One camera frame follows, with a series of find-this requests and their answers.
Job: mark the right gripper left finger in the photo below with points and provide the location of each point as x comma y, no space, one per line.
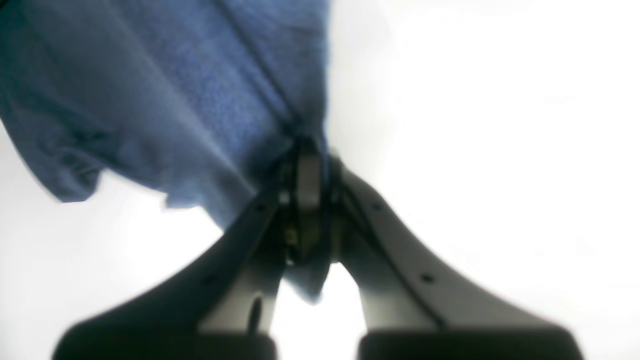
221,306

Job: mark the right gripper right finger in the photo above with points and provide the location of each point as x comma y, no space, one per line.
415,306

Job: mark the dark blue T-shirt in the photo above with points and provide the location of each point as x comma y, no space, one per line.
198,99

